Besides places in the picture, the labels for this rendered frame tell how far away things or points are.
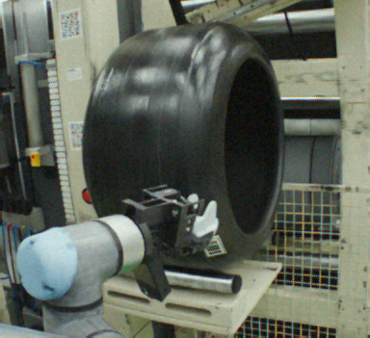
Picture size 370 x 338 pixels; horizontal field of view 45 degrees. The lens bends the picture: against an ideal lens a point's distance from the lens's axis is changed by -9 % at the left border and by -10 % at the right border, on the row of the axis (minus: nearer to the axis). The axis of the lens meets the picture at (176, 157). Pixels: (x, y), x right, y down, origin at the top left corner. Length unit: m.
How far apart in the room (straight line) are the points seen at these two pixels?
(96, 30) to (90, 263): 0.77
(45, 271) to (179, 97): 0.46
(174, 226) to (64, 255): 0.19
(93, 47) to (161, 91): 0.35
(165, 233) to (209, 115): 0.28
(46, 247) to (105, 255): 0.08
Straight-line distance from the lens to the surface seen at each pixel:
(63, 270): 0.50
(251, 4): 1.38
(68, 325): 0.55
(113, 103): 0.92
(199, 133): 0.84
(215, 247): 0.93
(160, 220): 0.63
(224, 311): 1.04
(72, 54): 1.21
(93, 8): 1.19
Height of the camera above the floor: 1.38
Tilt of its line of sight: 12 degrees down
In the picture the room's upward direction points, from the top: 5 degrees counter-clockwise
